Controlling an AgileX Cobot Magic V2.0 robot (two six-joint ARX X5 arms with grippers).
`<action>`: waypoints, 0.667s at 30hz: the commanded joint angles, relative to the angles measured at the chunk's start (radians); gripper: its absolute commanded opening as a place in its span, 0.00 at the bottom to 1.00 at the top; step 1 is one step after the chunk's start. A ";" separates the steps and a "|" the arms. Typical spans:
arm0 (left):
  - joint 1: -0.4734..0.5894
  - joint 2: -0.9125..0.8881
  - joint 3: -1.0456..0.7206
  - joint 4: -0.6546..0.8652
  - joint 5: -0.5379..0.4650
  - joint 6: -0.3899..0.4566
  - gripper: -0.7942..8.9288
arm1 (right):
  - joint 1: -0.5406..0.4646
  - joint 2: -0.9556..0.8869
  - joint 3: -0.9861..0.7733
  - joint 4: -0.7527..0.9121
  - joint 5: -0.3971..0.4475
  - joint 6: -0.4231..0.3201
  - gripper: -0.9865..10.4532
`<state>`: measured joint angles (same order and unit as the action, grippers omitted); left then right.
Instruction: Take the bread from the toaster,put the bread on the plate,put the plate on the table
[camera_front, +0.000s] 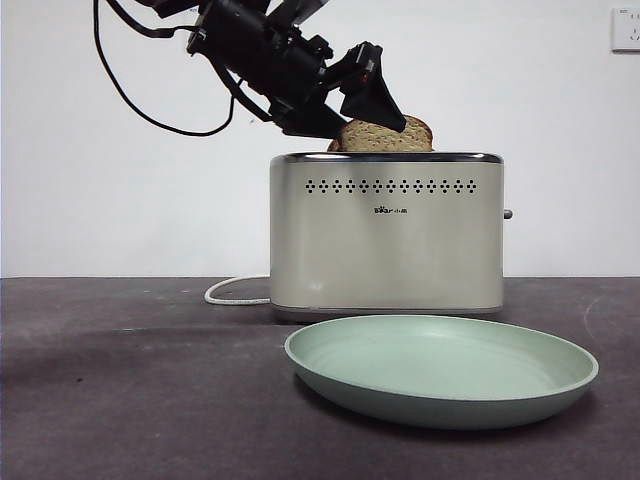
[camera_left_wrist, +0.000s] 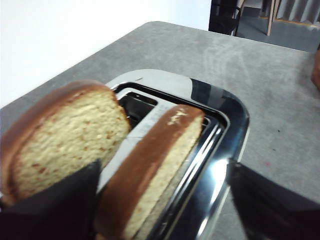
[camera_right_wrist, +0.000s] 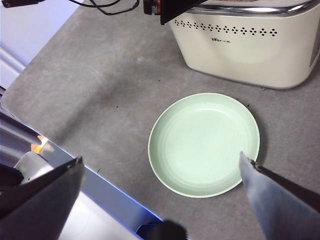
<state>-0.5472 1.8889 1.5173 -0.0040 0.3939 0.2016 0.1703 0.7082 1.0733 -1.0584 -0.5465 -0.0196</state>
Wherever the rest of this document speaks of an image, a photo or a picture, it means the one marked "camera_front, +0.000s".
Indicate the large toasted bread slice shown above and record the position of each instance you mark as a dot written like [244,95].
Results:
[385,140]

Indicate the pale green round plate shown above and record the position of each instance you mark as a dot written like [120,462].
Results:
[440,370]

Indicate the white wall socket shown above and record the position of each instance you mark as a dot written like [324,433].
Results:
[627,30]

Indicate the small toasted bread slice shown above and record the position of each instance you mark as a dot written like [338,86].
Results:
[334,146]

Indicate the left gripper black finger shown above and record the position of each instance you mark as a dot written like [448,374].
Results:
[310,122]
[372,102]

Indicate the beige metal toaster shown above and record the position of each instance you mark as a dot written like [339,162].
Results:
[385,250]

